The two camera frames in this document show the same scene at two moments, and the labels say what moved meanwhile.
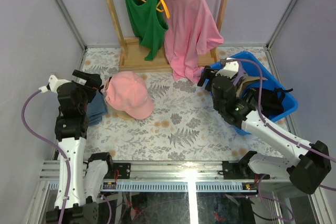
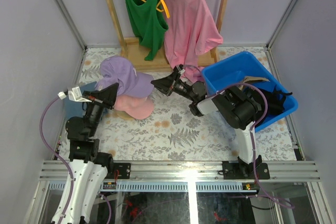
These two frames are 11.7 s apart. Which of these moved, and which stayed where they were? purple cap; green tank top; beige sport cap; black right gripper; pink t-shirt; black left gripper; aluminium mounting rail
Moved: black left gripper; purple cap; black right gripper
Stayed: green tank top; beige sport cap; pink t-shirt; aluminium mounting rail
